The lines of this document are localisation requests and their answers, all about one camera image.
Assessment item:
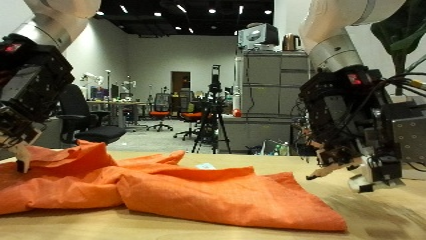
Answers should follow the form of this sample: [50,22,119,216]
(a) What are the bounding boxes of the orange button shirt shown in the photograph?
[0,139,349,233]

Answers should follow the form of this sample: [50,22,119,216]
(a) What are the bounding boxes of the black office chair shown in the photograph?
[58,83,128,145]

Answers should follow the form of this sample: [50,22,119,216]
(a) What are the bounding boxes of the grey sofa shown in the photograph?
[34,116,64,150]

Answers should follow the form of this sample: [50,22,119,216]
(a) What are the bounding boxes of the green plastic bottles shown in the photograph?
[261,139,291,157]

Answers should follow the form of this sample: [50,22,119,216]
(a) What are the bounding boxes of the wooden office desk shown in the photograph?
[86,99,151,129]

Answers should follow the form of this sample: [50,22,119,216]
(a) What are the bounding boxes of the grey filing cabinet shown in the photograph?
[233,50,313,118]

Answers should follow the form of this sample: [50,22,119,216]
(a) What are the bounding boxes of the low grey cabinet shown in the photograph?
[217,115,308,155]

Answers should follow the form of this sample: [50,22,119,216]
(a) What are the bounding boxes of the copper kettle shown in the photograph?
[281,33,303,53]

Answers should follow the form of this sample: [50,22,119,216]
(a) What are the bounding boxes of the green leafy plant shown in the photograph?
[371,0,426,97]

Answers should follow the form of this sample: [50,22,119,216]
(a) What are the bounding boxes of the orange seat office chair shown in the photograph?
[146,93,173,133]
[172,96,204,141]

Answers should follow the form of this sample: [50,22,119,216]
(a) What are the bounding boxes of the brown door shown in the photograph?
[171,70,192,96]

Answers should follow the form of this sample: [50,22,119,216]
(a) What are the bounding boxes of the black camera tripod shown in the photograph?
[191,64,232,155]

